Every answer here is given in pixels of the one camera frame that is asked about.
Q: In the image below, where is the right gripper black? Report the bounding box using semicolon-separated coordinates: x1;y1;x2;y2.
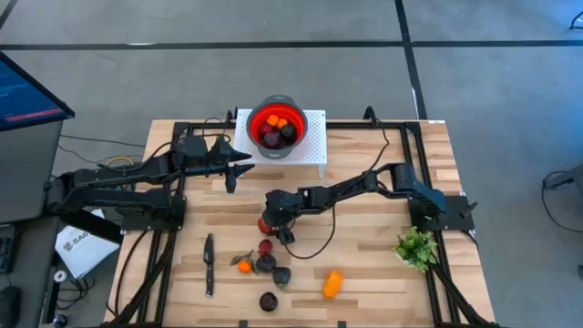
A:
262;189;304;246

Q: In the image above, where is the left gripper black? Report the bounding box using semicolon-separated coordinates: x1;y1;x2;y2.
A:
207;135;257;194

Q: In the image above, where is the dark mangosteen with green calyx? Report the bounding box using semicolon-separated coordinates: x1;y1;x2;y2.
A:
271;266;293;292

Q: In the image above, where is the mandarin with green leaves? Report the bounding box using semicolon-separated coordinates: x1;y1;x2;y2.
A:
230;249;257;275

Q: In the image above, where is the red collapsible bowl grey rim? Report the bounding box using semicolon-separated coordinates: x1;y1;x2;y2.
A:
245;94;309;160

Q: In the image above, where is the orange bell pepper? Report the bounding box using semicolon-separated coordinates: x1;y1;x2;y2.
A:
321;269;345;302

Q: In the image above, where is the dark plum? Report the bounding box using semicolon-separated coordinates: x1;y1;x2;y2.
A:
259;292;280;313

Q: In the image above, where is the white perforated riser shelf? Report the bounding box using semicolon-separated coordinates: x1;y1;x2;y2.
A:
232;108;329;179

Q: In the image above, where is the black kitchen knife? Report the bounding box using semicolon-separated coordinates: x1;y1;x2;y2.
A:
202;232;217;299

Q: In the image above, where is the green plant in white pot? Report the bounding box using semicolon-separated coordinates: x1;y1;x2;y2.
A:
393;226;440;274

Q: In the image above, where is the grey cabinet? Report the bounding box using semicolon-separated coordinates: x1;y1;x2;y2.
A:
0;118;65;225

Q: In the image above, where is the computer monitor blue screen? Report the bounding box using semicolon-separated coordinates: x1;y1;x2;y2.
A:
0;50;77;133

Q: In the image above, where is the black keyboard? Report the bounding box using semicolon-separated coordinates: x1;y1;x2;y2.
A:
0;224;17;275

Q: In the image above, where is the black computer mouse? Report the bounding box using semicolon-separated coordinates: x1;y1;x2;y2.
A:
0;285;22;328

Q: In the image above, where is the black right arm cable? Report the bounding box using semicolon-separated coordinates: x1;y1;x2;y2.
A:
284;118;391;261

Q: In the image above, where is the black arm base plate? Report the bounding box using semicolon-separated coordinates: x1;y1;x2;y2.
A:
119;194;187;232
408;194;476;232

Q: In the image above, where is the yellow cable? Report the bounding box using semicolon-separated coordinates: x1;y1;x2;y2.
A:
105;155;135;168

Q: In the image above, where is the black aluminium table frame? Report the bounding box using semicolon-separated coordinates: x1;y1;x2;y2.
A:
103;106;502;328

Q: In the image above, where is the black looped floor cable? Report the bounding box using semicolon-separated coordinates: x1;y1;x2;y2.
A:
540;169;583;234

